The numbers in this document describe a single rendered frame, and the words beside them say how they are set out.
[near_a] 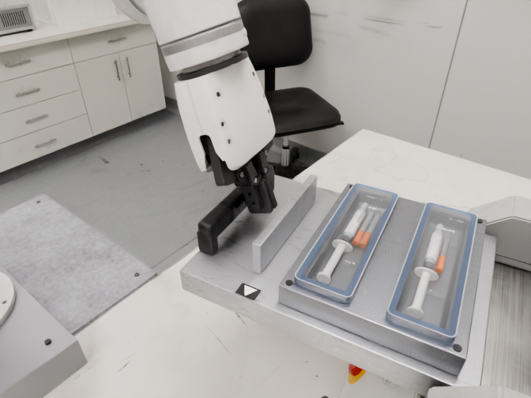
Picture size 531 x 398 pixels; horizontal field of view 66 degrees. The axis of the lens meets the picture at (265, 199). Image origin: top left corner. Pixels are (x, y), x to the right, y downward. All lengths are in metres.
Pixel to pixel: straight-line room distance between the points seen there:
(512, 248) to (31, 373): 0.61
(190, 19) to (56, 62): 2.29
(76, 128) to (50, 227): 1.88
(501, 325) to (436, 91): 1.67
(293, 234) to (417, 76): 1.68
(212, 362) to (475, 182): 0.75
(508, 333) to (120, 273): 0.60
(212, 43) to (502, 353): 0.40
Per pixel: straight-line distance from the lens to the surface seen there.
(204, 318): 0.69
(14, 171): 2.79
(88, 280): 0.80
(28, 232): 0.96
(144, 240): 2.04
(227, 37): 0.40
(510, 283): 0.56
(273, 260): 0.45
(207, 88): 0.40
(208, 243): 0.45
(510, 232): 0.55
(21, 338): 0.68
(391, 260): 0.43
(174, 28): 0.40
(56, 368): 0.65
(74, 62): 2.71
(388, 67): 2.15
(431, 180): 1.07
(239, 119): 0.42
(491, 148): 2.11
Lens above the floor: 1.28
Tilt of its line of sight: 35 degrees down
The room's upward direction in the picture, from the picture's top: straight up
